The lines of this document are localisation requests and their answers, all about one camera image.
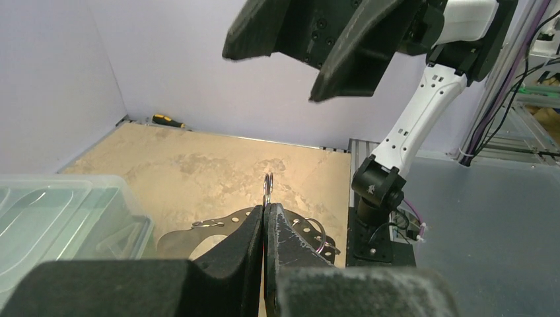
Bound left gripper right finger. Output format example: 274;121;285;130
264;203;460;316

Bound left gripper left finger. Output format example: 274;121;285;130
1;205;263;316

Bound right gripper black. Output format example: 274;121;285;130
222;0;442;102

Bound metal key organizer plate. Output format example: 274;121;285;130
157;207;341;264

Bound metal split keyring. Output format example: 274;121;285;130
262;172;273;207

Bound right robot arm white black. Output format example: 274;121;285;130
222;0;517;227

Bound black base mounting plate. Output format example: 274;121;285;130
345;194;416;267

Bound yellow black screwdriver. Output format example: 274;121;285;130
152;114;186;128

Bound clear plastic storage box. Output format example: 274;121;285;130
1;174;156;304

